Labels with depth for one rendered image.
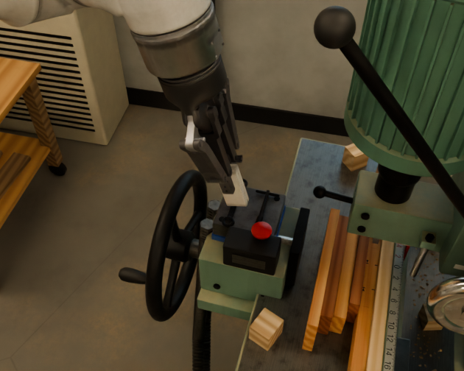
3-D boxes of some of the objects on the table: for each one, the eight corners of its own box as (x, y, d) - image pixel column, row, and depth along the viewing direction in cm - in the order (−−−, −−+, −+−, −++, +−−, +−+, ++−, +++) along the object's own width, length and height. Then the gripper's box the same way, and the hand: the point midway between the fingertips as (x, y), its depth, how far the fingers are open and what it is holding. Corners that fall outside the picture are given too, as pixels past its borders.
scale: (404, 153, 99) (404, 152, 99) (412, 154, 99) (412, 154, 99) (377, 432, 68) (377, 431, 68) (387, 435, 68) (388, 434, 67)
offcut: (282, 331, 82) (284, 319, 80) (267, 351, 80) (269, 340, 78) (263, 319, 84) (264, 307, 81) (248, 338, 82) (249, 326, 79)
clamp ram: (261, 232, 94) (264, 198, 87) (304, 241, 93) (310, 208, 86) (248, 275, 88) (250, 243, 82) (294, 286, 87) (299, 255, 80)
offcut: (350, 171, 104) (354, 157, 101) (341, 161, 106) (345, 146, 103) (367, 165, 105) (370, 150, 102) (356, 154, 107) (360, 140, 104)
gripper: (199, 94, 55) (252, 241, 71) (233, 24, 63) (273, 169, 80) (135, 96, 58) (199, 237, 74) (175, 29, 66) (225, 169, 82)
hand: (232, 185), depth 74 cm, fingers closed
